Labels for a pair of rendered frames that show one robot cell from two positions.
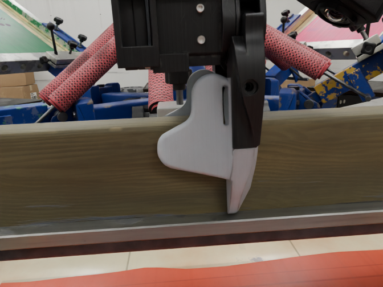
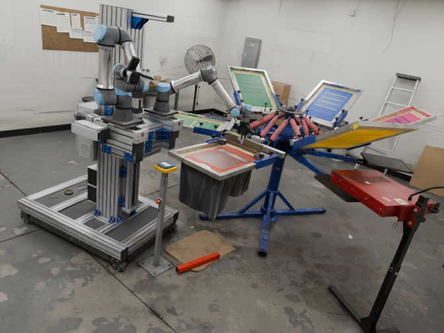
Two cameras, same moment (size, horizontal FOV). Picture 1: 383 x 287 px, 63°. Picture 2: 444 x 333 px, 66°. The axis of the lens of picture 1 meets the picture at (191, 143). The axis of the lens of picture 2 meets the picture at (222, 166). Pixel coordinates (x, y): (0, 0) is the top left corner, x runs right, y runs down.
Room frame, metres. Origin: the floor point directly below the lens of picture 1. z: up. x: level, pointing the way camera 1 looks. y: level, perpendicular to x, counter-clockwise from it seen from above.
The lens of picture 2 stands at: (-2.19, -1.85, 1.99)
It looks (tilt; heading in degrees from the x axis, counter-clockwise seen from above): 22 degrees down; 40
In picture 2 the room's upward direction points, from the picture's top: 9 degrees clockwise
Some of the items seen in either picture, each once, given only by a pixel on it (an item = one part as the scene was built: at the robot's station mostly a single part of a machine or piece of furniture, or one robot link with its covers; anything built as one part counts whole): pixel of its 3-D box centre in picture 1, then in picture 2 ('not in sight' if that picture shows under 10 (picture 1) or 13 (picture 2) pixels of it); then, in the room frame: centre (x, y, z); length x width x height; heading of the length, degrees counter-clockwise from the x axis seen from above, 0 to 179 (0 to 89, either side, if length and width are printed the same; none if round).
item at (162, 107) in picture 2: not in sight; (162, 104); (-0.35, 0.50, 1.31); 0.15 x 0.15 x 0.10
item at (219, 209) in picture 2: not in sight; (234, 190); (-0.09, -0.26, 0.74); 0.46 x 0.04 x 0.42; 4
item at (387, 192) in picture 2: not in sight; (380, 191); (0.37, -1.25, 1.06); 0.61 x 0.46 x 0.12; 64
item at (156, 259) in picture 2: not in sight; (160, 218); (-0.62, 0.04, 0.48); 0.22 x 0.22 x 0.96; 4
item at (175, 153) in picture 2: not in sight; (223, 156); (-0.05, -0.05, 0.97); 0.79 x 0.58 x 0.04; 4
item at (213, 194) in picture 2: not in sight; (197, 188); (-0.34, -0.06, 0.74); 0.45 x 0.03 x 0.43; 94
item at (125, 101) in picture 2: not in sight; (122, 96); (-0.83, 0.36, 1.42); 0.13 x 0.12 x 0.14; 171
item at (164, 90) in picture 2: not in sight; (163, 90); (-0.34, 0.51, 1.42); 0.13 x 0.12 x 0.14; 37
